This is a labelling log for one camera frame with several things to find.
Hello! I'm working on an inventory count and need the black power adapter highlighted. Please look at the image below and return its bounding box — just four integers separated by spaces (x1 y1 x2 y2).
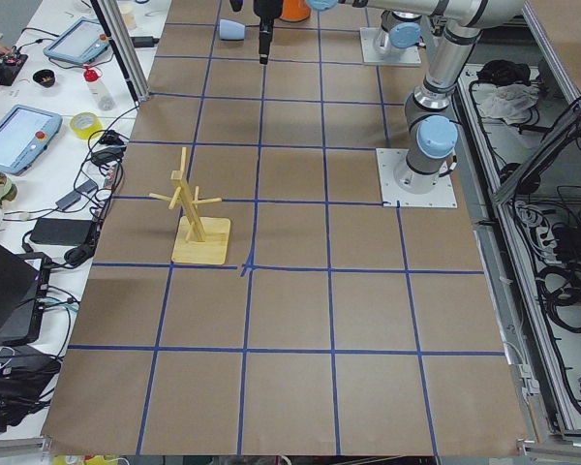
30 218 93 246

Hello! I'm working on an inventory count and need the lower blue teach pendant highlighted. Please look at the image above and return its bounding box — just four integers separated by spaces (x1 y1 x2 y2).
0 105 62 174

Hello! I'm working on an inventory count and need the aluminium frame post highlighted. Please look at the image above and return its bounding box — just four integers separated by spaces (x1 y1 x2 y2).
91 0 150 103

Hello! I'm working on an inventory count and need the black laptop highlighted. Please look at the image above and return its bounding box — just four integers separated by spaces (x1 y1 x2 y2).
0 244 50 347

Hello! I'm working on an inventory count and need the white cloth rag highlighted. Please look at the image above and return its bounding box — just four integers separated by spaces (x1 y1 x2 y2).
478 84 539 124

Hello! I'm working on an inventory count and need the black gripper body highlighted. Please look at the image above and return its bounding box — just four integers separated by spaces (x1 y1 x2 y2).
253 0 284 20

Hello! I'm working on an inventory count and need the light blue cup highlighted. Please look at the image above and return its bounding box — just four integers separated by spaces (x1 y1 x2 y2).
219 18 246 41

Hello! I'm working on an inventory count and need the blue teach pendant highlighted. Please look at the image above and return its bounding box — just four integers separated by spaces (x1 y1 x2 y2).
0 105 62 174
44 17 109 65

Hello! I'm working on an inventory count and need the upper blue teach pendant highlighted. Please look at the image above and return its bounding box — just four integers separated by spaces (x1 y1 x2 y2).
44 17 109 65

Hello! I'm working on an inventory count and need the yellow tape roll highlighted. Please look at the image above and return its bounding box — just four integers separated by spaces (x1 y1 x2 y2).
70 111 104 140

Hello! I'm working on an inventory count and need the wooden cup tree stand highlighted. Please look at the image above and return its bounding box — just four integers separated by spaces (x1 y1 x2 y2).
149 147 231 265

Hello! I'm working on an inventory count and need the orange cylindrical can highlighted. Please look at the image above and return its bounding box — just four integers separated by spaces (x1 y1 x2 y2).
280 0 312 23

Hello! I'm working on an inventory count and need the black bowl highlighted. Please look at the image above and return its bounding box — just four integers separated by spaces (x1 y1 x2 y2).
33 69 56 88

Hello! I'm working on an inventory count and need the clear bottle red cap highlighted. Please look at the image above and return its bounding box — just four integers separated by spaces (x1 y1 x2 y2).
83 65 115 111

